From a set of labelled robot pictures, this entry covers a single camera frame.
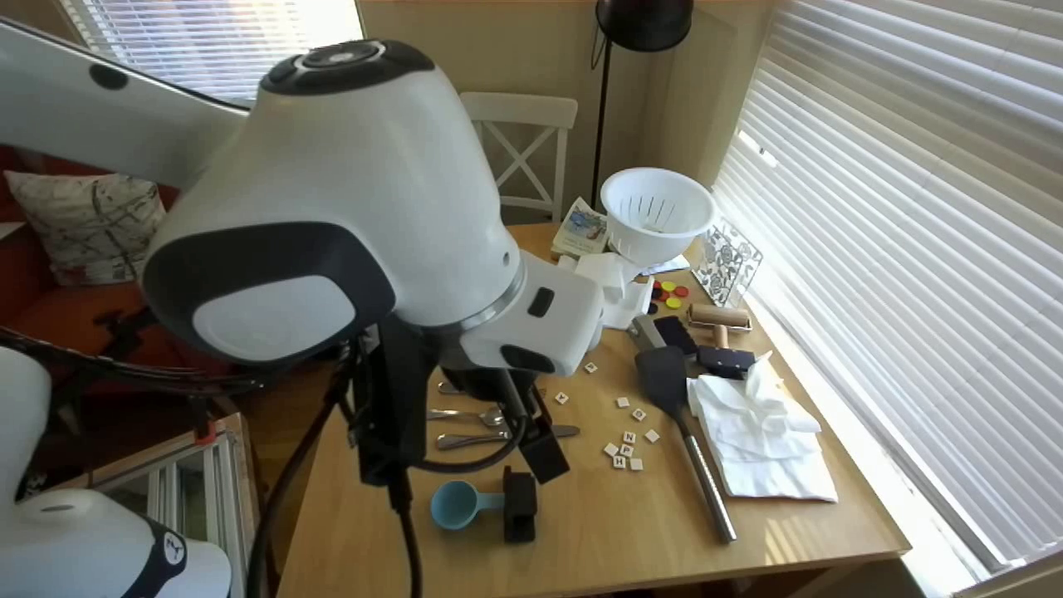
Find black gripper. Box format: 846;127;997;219
442;368;569;481

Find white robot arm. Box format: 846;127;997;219
0;19;600;506

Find metal table knife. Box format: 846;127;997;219
432;423;582;451

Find blue measuring scoop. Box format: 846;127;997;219
428;481;504;531

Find metal spoon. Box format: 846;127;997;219
428;409;504;430

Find black small box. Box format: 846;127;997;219
697;347;755;380

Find red yellow small lids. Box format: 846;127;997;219
656;278;690;313

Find wooden rolling stamp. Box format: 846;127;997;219
689;301;751;350

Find white paper napkin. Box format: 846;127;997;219
689;356;839;503

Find ornate silver napkin holder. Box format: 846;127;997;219
693;224;763;305

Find white colander bowl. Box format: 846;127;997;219
600;165;716;269

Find white wooden chair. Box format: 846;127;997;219
463;90;577;219

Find black floor lamp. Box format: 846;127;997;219
596;0;693;160

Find patterned cushion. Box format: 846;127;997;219
3;171;166;286

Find black block on scoop handle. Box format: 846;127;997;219
502;473;538;545

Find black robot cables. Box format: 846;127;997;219
242;362;525;598

